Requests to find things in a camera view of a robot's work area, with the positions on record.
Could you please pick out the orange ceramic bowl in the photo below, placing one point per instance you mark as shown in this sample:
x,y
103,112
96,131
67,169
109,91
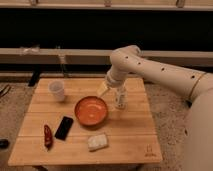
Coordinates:
x,y
91,111

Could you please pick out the grey horizontal rail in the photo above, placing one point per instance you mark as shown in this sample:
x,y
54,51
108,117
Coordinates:
x,y
99,57

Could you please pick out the translucent plastic cup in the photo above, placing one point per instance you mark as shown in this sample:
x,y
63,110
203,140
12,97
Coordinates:
x,y
56,88

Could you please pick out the black smartphone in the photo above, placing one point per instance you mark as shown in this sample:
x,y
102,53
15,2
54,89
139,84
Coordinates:
x,y
64,128

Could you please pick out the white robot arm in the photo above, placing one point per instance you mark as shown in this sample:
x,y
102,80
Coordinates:
x,y
194,85

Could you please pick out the clear plastic bottle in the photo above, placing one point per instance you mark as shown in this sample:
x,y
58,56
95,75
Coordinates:
x,y
120,97

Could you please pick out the wooden table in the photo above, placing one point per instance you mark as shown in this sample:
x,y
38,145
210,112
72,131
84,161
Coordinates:
x,y
131,133

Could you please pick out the white sponge block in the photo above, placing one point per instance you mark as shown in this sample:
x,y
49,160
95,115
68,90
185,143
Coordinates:
x,y
97,142

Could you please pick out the black object at left edge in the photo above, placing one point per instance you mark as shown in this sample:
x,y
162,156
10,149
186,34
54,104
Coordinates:
x,y
4,143

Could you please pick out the red chili pepper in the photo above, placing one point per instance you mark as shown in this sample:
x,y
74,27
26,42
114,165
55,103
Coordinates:
x,y
47,137

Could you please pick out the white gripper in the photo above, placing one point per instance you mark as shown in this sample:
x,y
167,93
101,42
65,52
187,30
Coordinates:
x,y
113,80

